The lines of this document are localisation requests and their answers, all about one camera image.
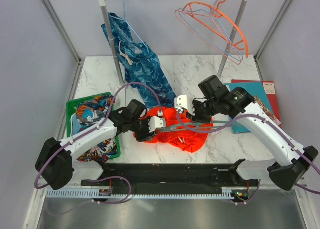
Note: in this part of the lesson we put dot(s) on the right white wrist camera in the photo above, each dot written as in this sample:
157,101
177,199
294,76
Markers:
184,103

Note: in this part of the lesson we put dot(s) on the orange plastic hanger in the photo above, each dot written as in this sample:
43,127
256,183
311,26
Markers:
217,22

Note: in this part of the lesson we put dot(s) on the light blue wire hanger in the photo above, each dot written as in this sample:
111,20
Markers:
135,22

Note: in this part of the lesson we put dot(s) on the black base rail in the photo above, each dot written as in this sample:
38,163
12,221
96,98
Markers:
148,178

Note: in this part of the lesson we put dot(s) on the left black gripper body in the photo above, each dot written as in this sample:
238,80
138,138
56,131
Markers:
141,129

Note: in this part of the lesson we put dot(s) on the blue patterned shorts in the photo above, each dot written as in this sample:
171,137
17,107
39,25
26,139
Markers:
141,65

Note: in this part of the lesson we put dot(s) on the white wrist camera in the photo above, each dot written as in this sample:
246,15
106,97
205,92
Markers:
157,122
184,103

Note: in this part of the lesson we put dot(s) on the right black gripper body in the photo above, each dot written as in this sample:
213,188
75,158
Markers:
205,110

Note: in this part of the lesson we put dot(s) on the white cable duct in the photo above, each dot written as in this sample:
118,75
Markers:
90,193

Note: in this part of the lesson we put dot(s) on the colourful comic print shorts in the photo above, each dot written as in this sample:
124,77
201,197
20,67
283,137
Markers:
90,111

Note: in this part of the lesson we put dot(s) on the green plastic basket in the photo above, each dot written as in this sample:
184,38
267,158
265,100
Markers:
72,109

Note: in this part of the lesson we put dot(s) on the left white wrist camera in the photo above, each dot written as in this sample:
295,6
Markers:
157,122

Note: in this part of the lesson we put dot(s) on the orange shorts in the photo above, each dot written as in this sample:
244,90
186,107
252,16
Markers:
186,140

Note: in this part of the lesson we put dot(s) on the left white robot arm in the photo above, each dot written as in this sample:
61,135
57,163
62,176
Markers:
56,161

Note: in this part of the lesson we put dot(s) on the teal plastic hanger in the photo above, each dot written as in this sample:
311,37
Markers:
201,126

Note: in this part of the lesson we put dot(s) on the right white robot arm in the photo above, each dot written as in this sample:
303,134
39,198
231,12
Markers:
291,159

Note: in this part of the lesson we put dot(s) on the red book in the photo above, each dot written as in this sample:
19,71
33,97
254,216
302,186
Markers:
265,90

